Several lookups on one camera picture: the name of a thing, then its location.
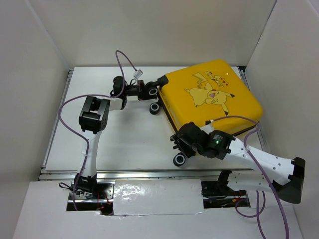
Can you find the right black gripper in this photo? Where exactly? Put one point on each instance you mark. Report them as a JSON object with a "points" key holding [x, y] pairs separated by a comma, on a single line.
{"points": [[187, 151]]}

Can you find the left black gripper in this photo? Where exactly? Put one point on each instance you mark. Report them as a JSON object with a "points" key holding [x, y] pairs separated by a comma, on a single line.
{"points": [[140, 89]]}

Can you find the yellow suitcase with grey lining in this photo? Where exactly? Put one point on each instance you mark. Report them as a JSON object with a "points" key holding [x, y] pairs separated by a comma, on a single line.
{"points": [[207, 91]]}

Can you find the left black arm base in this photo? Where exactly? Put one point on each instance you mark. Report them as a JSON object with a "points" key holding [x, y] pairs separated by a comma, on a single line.
{"points": [[101, 200]]}

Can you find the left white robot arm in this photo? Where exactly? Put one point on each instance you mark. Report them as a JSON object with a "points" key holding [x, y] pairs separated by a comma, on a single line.
{"points": [[93, 120]]}

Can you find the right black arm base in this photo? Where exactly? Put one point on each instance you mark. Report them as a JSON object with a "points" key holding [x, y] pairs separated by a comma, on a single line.
{"points": [[217, 195]]}

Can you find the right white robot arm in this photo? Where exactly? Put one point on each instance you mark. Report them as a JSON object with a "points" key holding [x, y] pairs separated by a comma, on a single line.
{"points": [[264, 171]]}

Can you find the white foil cover sheet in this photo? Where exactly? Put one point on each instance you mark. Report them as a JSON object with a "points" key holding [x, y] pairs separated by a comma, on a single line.
{"points": [[158, 197]]}

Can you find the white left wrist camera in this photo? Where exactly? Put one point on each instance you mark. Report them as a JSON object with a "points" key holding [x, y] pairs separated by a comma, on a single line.
{"points": [[137, 74]]}

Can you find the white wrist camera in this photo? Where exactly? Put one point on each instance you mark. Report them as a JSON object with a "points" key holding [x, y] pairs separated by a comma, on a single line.
{"points": [[137, 74], [208, 127]]}

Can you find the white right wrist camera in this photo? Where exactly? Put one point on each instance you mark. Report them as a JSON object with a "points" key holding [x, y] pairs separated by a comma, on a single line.
{"points": [[208, 127]]}

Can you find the aluminium front rail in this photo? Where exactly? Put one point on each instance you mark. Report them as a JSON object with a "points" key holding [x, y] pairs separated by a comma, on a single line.
{"points": [[131, 175]]}

